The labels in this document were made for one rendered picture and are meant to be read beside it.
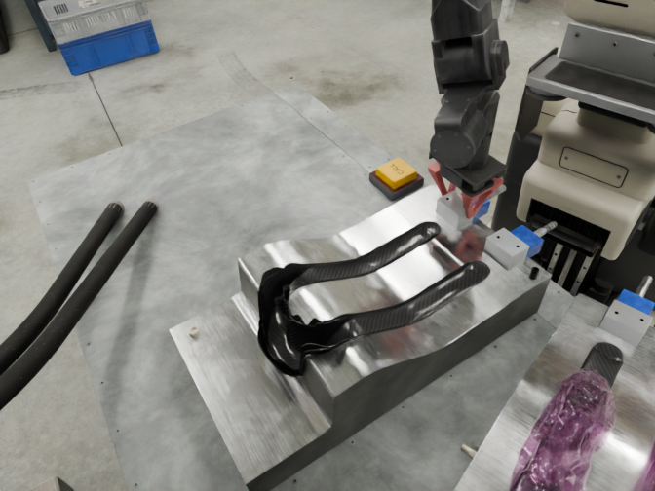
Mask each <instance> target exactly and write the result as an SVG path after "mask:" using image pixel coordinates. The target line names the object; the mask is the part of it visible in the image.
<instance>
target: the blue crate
mask: <svg viewBox="0 0 655 491"><path fill-rule="evenodd" d="M57 44H58V43H57ZM58 47H59V50H60V52H61V54H62V56H63V58H64V60H65V62H66V64H67V66H68V69H69V71H70V73H71V75H75V76H76V75H80V74H83V73H87V72H90V71H94V70H97V69H101V68H103V67H107V66H110V65H113V64H117V63H120V62H124V61H127V60H131V59H134V58H138V57H144V56H147V55H150V54H154V53H157V52H158V51H160V47H159V44H158V42H157V39H156V35H155V32H154V29H153V25H152V21H151V19H149V20H146V21H142V22H138V23H135V24H131V25H127V26H123V27H120V28H116V29H112V30H108V31H105V32H101V33H98V34H94V35H91V36H87V37H83V38H79V39H76V40H72V41H68V42H64V43H61V44H58Z"/></svg>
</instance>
